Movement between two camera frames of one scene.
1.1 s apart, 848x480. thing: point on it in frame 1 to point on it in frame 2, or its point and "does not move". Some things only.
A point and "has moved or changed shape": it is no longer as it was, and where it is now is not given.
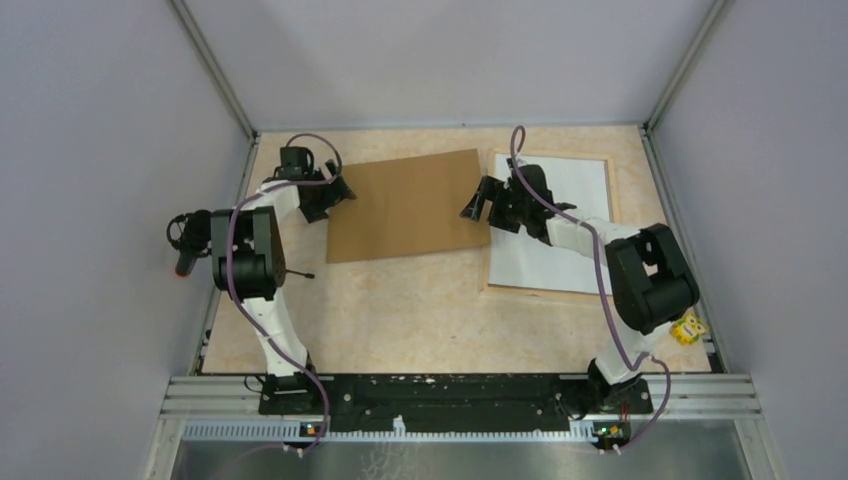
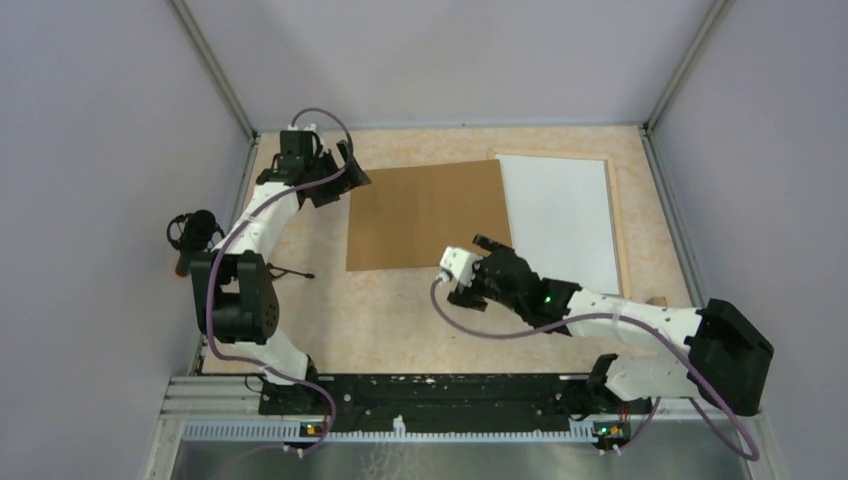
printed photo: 521,259 does not move
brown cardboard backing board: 406,206 has moved or changed shape
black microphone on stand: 190,234 does not move
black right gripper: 488,188 to 473,294
